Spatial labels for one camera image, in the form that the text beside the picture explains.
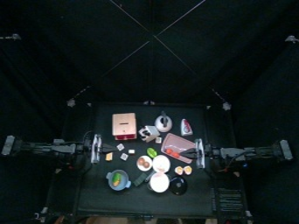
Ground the dark green rectangular block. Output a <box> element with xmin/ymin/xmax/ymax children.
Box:
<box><xmin>132</xmin><ymin>171</ymin><xmax>149</xmax><ymax>187</ymax></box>

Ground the black toy pan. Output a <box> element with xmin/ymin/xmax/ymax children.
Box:
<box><xmin>168</xmin><ymin>175</ymin><xmax>189</xmax><ymax>196</ymax></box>

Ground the blue toy bowl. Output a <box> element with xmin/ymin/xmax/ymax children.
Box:
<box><xmin>105</xmin><ymin>169</ymin><xmax>133</xmax><ymax>192</ymax></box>

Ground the yellow green toy corn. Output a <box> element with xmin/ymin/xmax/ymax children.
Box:
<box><xmin>110</xmin><ymin>172</ymin><xmax>122</xmax><ymax>187</ymax></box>

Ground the white toy toaster cube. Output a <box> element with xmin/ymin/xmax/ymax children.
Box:
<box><xmin>137</xmin><ymin>125</ymin><xmax>161</xmax><ymax>144</ymax></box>

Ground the pink cutting board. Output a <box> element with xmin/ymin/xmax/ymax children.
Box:
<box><xmin>160</xmin><ymin>132</ymin><xmax>196</xmax><ymax>165</ymax></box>

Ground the small white plate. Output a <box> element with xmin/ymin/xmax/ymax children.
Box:
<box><xmin>134</xmin><ymin>155</ymin><xmax>154</xmax><ymax>172</ymax></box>

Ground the pink toy box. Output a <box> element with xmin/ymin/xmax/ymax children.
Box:
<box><xmin>110</xmin><ymin>112</ymin><xmax>137</xmax><ymax>141</ymax></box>

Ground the white and red toy iron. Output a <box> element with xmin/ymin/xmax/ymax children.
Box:
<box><xmin>178</xmin><ymin>118</ymin><xmax>193</xmax><ymax>137</ymax></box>

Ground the white and pink round plate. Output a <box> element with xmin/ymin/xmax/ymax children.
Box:
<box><xmin>148</xmin><ymin>171</ymin><xmax>172</xmax><ymax>193</ymax></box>

